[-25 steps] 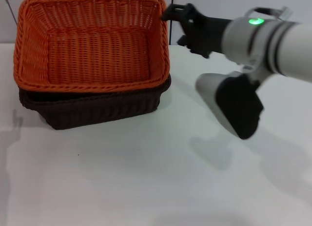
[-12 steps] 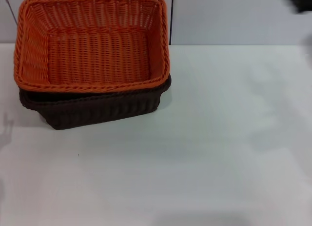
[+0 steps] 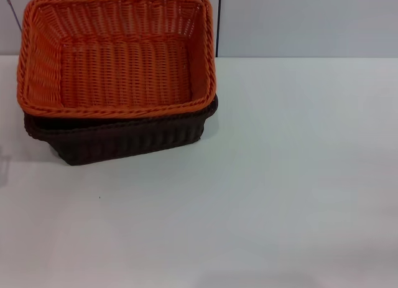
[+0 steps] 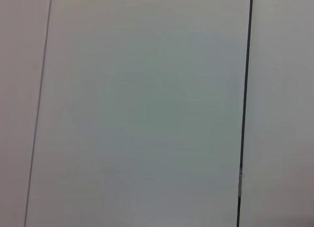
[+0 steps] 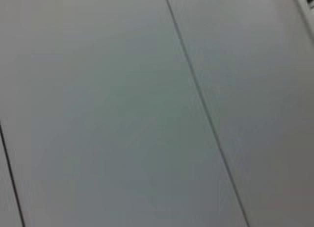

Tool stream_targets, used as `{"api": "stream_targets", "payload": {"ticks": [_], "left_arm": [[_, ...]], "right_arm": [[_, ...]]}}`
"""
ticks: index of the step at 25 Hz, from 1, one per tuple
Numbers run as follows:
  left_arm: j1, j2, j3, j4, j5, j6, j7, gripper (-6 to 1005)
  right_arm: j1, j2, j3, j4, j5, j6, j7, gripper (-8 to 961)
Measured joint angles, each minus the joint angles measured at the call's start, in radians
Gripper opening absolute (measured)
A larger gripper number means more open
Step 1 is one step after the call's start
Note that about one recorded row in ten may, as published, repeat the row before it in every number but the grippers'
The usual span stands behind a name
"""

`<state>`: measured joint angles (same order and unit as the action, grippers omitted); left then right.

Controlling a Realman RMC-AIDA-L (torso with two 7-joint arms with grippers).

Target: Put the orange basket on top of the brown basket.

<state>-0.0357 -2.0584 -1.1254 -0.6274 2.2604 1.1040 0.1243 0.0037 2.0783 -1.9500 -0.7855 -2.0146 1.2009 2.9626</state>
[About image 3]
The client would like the dark brown woven basket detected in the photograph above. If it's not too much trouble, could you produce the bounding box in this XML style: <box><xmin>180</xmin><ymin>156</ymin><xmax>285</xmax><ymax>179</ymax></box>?
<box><xmin>23</xmin><ymin>93</ymin><xmax>220</xmax><ymax>167</ymax></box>

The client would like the orange woven basket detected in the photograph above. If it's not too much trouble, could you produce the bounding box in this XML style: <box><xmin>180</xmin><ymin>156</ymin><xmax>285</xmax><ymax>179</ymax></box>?
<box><xmin>17</xmin><ymin>0</ymin><xmax>218</xmax><ymax>119</ymax></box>

